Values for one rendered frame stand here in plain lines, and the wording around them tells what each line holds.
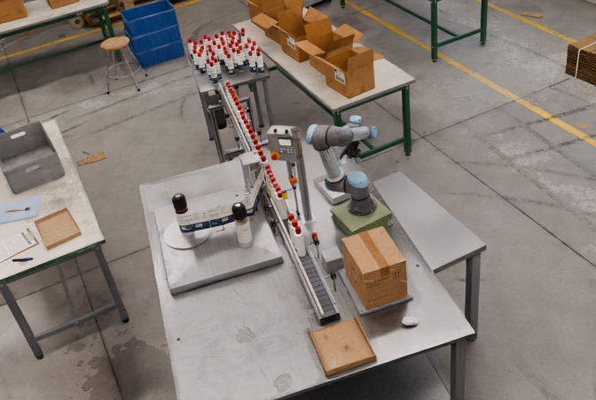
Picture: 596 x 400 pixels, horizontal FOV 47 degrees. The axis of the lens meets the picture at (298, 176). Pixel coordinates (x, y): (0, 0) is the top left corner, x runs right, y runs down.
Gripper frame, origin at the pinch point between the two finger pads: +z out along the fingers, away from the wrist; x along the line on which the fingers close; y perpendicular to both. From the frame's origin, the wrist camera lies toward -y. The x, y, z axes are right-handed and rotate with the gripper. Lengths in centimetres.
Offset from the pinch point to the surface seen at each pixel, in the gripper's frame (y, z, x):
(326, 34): -177, -27, 93
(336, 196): 6.5, 17.9, -10.6
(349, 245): 79, -1, -52
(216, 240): 1, 33, -93
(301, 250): 47, 20, -62
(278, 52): -222, 3, 71
